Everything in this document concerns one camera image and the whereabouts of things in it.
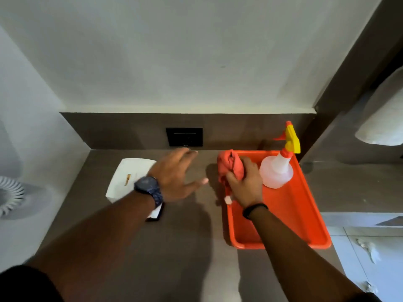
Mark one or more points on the dark blue wristwatch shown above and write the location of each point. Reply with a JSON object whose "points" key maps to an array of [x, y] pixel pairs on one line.
{"points": [[148, 187]]}

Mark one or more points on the brown food scrap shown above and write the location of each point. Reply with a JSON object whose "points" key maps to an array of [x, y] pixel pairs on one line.
{"points": [[127, 179]]}

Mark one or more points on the person's right thumb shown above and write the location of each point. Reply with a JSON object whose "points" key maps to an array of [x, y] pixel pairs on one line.
{"points": [[233, 181]]}

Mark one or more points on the white square plate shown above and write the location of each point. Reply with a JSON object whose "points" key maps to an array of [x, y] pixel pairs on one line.
{"points": [[129, 172]]}

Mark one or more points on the black shirt sleeve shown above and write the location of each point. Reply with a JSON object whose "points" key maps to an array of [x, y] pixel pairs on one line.
{"points": [[25, 284]]}

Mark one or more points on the person's left hand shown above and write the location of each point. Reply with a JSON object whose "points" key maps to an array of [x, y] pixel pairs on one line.
{"points": [[171, 177]]}

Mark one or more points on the person's right forearm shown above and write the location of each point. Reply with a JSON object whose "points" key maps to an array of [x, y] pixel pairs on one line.
{"points": [[299, 261]]}

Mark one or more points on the person's left forearm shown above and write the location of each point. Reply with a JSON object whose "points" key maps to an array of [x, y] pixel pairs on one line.
{"points": [[104, 239]]}

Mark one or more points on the black wall socket plate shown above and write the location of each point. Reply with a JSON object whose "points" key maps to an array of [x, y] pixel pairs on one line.
{"points": [[184, 137]]}

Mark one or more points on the white hanging towel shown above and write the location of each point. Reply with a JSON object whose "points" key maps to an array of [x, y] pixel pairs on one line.
{"points": [[384, 119]]}

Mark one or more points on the person's right hand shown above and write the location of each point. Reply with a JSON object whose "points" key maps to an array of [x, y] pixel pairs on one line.
{"points": [[248, 188]]}

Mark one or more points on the person's left thumb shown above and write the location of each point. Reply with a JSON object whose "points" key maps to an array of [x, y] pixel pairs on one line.
{"points": [[197, 184]]}

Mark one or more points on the white spray bottle yellow trigger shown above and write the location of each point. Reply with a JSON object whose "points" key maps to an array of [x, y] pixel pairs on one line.
{"points": [[277, 171]]}

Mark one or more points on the orange cleaning cloth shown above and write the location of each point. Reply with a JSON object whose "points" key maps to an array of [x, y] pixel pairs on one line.
{"points": [[231, 165]]}

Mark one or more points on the orange plastic tray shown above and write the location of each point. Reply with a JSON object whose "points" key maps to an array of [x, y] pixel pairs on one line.
{"points": [[292, 213]]}

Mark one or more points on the white cabinet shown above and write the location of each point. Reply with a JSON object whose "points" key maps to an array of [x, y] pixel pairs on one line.
{"points": [[368, 257]]}

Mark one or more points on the black wristband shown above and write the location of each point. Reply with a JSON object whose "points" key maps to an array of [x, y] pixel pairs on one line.
{"points": [[254, 208]]}

